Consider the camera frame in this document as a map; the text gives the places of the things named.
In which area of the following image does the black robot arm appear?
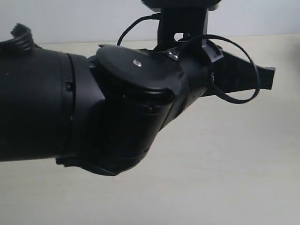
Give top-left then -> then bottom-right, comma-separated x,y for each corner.
0,42 -> 275,176

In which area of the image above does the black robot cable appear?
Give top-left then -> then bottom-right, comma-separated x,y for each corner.
0,14 -> 261,104

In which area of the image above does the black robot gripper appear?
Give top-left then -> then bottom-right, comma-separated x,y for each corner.
159,40 -> 275,128

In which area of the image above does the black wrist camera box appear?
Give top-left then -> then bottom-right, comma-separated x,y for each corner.
142,0 -> 220,51

